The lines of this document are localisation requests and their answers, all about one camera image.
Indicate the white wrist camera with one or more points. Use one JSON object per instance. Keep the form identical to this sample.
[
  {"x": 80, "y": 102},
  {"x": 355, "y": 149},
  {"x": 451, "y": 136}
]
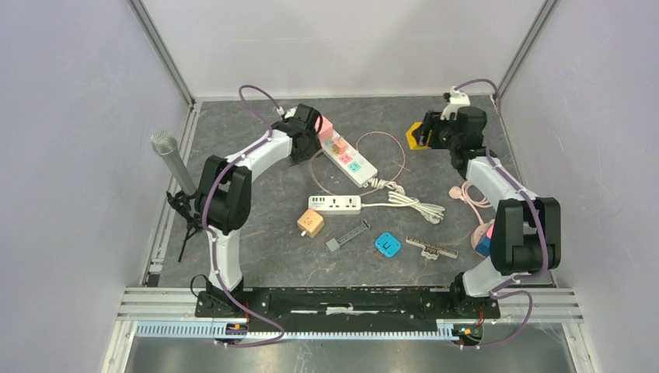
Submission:
[
  {"x": 455, "y": 99},
  {"x": 285, "y": 110}
]

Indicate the blue plug adapter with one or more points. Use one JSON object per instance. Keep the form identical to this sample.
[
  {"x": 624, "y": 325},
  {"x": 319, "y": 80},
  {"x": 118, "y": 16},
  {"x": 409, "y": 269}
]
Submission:
[{"x": 387, "y": 245}]

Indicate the aluminium front rail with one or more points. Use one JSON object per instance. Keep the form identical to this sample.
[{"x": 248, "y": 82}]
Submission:
[{"x": 160, "y": 312}]

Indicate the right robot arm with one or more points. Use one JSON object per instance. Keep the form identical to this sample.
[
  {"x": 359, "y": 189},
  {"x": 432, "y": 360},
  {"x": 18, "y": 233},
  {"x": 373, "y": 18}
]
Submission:
[{"x": 526, "y": 236}]

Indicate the small white power strip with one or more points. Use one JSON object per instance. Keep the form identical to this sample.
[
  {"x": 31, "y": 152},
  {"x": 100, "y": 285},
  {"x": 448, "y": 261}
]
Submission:
[{"x": 335, "y": 204}]

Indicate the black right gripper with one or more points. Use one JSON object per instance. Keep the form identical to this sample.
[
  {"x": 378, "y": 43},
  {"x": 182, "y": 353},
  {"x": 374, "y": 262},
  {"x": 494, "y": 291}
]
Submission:
[{"x": 433, "y": 122}]

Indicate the pink cube plug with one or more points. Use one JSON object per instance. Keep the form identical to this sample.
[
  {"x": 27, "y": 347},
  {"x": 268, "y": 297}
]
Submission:
[{"x": 324, "y": 130}]

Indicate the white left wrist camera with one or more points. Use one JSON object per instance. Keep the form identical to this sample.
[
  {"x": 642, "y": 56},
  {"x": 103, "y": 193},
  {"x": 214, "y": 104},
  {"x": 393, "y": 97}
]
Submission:
[{"x": 285, "y": 110}]

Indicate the pink and blue block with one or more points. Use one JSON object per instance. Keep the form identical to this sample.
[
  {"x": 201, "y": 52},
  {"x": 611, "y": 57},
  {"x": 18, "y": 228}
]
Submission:
[{"x": 489, "y": 232}]

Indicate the pink round socket base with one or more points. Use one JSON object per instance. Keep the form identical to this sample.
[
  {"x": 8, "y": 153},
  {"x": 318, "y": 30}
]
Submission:
[{"x": 478, "y": 234}]

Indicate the long white power strip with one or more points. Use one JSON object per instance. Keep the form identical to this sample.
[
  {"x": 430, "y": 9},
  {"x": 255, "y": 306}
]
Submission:
[{"x": 352, "y": 163}]

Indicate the beige toothed ruler piece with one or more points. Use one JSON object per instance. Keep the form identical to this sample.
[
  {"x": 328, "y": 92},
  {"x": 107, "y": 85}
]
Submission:
[{"x": 431, "y": 251}]

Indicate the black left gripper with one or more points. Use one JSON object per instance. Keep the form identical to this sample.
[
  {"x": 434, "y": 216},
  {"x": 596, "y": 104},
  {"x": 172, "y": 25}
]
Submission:
[{"x": 315, "y": 146}]

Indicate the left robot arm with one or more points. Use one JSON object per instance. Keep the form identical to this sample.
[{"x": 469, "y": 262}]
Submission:
[{"x": 224, "y": 197}]

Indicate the small orange plug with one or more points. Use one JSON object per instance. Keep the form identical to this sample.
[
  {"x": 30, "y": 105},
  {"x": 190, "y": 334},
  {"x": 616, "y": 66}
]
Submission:
[{"x": 339, "y": 146}]

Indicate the yellow cube plug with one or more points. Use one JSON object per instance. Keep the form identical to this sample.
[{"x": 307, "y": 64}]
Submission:
[{"x": 413, "y": 136}]

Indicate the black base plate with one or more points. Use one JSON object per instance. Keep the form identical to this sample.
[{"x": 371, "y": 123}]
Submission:
[{"x": 344, "y": 310}]

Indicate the silver microphone on stand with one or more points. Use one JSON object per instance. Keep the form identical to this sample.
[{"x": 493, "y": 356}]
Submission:
[{"x": 182, "y": 202}]

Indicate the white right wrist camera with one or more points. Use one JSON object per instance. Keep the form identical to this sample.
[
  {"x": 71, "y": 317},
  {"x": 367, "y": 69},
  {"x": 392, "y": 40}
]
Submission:
[{"x": 455, "y": 99}]

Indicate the dark blue cube socket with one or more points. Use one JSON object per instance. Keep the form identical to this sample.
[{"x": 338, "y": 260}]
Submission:
[{"x": 482, "y": 247}]

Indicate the beige dragon plug adapter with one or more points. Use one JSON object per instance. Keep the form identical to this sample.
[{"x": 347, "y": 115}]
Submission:
[{"x": 310, "y": 223}]

